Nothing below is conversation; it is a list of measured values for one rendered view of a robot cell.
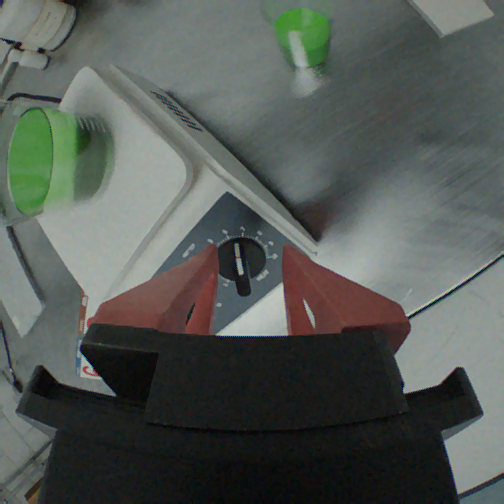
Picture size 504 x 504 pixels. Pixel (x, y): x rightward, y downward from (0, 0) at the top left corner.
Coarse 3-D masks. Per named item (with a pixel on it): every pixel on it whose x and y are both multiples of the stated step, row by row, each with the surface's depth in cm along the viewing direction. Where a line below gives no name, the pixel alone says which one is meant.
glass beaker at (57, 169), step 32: (0, 128) 6; (32, 128) 7; (64, 128) 9; (96, 128) 11; (0, 160) 6; (32, 160) 8; (64, 160) 9; (96, 160) 11; (0, 192) 7; (32, 192) 8; (64, 192) 10; (96, 192) 12; (0, 224) 8
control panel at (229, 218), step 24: (216, 216) 14; (240, 216) 15; (192, 240) 15; (216, 240) 15; (264, 240) 16; (288, 240) 16; (168, 264) 16; (264, 288) 18; (216, 312) 19; (240, 312) 19
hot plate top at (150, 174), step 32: (64, 96) 12; (96, 96) 12; (128, 128) 12; (128, 160) 12; (160, 160) 12; (128, 192) 13; (160, 192) 12; (64, 224) 15; (96, 224) 14; (128, 224) 13; (64, 256) 16; (96, 256) 15; (128, 256) 14; (96, 288) 15
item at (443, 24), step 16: (416, 0) 11; (432, 0) 10; (448, 0) 10; (464, 0) 9; (480, 0) 8; (432, 16) 11; (448, 16) 10; (464, 16) 10; (480, 16) 9; (448, 32) 11
